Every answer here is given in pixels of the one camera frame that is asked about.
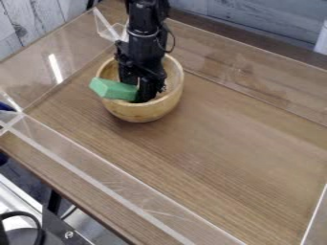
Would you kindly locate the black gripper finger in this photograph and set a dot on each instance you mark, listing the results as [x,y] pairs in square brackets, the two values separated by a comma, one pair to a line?
[150,86]
[127,73]

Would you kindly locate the green rectangular block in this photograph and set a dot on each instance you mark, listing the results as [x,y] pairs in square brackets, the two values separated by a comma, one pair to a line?
[113,90]

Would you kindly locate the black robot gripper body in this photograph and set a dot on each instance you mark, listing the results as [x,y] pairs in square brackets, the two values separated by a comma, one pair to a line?
[143,50]

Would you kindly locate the clear acrylic tray enclosure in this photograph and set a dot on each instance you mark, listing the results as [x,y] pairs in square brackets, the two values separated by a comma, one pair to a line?
[229,171]

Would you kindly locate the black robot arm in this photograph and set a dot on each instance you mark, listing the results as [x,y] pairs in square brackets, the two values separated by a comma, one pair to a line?
[146,17]

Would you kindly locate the black table leg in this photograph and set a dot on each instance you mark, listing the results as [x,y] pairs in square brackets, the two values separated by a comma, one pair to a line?
[54,202]

